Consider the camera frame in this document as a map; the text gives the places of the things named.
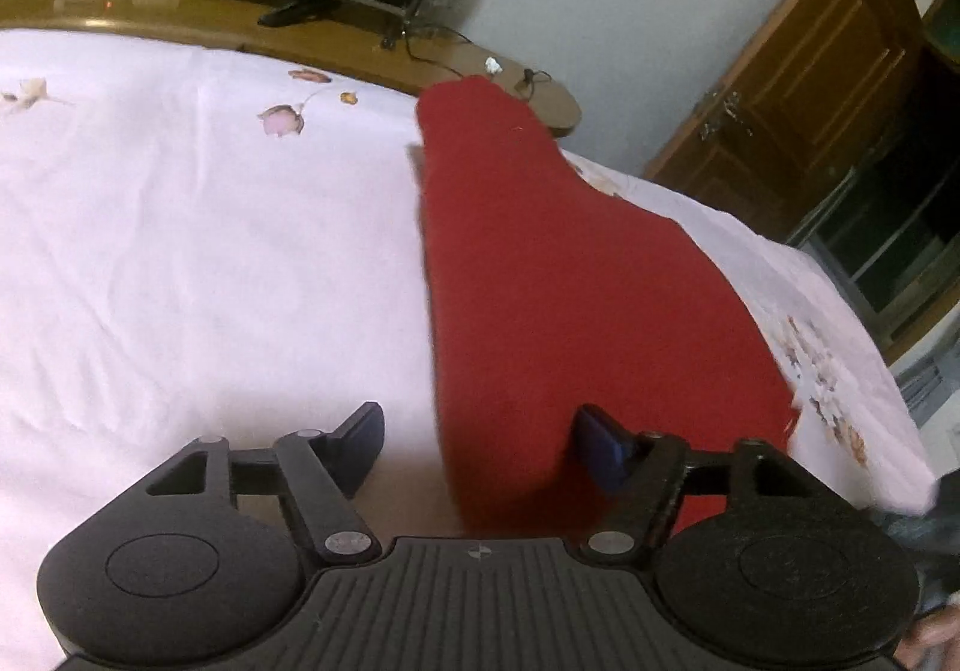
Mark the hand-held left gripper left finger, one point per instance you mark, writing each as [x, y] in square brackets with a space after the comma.
[367, 433]

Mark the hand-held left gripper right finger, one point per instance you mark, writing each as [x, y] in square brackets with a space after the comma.
[600, 447]

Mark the red knit sweater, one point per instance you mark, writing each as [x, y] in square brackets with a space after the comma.
[555, 281]

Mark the white floral bedsheet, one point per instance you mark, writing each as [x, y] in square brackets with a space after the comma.
[202, 251]

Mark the dark glass cabinet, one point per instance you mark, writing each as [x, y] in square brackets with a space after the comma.
[900, 214]

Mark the small white object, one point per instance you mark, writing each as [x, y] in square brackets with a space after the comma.
[493, 65]

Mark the brown wooden door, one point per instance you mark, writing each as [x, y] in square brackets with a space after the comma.
[810, 79]

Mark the wooden television stand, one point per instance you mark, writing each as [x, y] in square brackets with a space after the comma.
[225, 15]

